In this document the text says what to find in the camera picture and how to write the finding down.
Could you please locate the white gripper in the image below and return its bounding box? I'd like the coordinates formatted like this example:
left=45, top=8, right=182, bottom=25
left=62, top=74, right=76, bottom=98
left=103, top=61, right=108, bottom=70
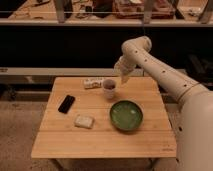
left=114, top=56, right=135, bottom=84

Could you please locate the black eraser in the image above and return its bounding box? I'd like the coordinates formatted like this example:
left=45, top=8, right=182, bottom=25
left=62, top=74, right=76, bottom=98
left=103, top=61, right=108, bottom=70
left=58, top=95, right=75, bottom=114

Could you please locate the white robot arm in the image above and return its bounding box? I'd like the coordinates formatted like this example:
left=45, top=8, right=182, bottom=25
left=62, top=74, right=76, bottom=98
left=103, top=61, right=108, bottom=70
left=114, top=36, right=213, bottom=171

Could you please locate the white sponge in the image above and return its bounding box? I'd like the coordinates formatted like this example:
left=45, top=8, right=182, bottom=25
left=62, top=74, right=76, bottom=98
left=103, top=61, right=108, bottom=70
left=74, top=115, right=94, bottom=129

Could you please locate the white paper cup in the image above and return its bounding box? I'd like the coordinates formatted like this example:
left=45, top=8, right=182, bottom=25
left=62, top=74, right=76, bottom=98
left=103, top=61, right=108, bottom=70
left=102, top=79, right=116, bottom=99

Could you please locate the white patterned packet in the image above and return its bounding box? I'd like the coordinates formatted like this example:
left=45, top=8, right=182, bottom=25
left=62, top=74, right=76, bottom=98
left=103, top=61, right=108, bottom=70
left=83, top=77, right=104, bottom=89

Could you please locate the green bowl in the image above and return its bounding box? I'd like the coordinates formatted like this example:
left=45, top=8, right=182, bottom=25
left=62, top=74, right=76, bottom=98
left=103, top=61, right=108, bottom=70
left=109, top=100, right=143, bottom=131

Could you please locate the wooden table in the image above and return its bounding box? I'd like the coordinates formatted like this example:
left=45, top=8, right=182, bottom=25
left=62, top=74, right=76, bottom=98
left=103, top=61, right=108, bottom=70
left=30, top=76, right=178, bottom=171

